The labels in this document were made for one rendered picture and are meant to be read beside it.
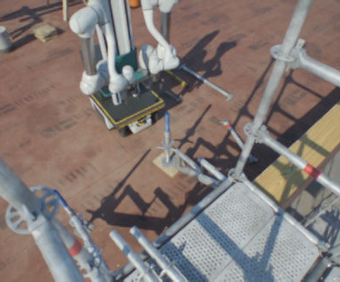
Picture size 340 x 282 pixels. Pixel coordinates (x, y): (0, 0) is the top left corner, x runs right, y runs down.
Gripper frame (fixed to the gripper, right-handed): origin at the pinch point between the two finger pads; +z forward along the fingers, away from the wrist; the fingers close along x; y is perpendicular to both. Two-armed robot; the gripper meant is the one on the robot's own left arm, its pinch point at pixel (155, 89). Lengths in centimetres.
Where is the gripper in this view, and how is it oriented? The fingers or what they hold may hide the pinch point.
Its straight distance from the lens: 259.2
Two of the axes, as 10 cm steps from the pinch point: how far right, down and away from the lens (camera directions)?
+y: 6.0, 6.2, -5.1
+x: 8.0, -4.6, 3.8
